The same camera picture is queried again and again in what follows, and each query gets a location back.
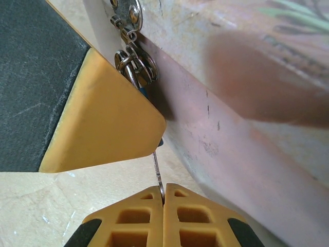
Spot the pink printed tin box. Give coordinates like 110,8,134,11
102,0,329,247

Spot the small silver key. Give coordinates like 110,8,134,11
152,150,167,202

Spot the silver metal split ring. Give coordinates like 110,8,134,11
114,48,158,86

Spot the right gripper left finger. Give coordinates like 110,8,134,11
63,185,165,247

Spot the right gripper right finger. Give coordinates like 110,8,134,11
163,182,266,247

